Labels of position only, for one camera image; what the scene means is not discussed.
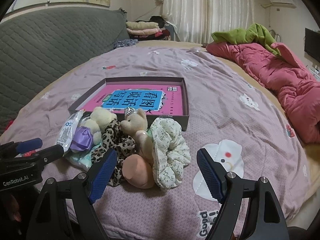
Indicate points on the pink and blue book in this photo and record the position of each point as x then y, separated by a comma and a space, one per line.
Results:
175, 102

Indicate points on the grey quilted headboard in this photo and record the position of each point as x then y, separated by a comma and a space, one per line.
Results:
50, 50

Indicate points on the green fleece blanket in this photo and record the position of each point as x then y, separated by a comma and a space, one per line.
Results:
240, 33

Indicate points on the pink folded garment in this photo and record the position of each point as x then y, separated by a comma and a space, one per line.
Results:
142, 32

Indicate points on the teddy bear with silver crown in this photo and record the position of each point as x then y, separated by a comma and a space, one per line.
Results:
140, 123

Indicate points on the purple printed blanket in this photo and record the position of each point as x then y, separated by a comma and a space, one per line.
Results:
225, 110

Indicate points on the white floral scrunchie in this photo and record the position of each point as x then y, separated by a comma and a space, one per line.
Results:
172, 155

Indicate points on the dark shallow cardboard box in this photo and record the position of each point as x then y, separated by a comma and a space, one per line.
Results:
186, 123

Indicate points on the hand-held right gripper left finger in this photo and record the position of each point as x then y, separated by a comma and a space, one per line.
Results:
102, 173

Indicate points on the leopard print scrunchie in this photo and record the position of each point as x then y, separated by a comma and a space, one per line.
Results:
111, 132

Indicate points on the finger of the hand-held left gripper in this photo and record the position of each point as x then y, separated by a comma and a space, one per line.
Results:
51, 153
28, 145

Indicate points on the white face mask packet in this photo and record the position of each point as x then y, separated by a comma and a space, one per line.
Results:
67, 132

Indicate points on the dark red garment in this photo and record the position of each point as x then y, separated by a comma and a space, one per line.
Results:
163, 35

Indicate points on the green floral tissue packet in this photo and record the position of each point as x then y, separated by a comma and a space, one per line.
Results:
80, 161

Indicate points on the person's left hand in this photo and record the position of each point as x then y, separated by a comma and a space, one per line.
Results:
12, 206

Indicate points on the peach makeup sponge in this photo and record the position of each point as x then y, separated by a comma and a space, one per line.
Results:
137, 171

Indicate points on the white curtain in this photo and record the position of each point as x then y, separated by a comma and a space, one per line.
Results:
207, 10

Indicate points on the black television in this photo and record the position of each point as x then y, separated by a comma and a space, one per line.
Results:
313, 43

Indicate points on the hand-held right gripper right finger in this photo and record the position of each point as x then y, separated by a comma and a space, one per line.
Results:
210, 177

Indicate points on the metal chair frame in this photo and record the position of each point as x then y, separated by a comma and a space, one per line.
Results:
276, 35

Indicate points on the beige folded garment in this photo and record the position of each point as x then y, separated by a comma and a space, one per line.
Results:
141, 25

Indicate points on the blue knit cloth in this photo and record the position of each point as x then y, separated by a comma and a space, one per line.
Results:
123, 44

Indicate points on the red comforter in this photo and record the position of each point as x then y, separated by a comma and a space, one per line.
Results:
275, 72

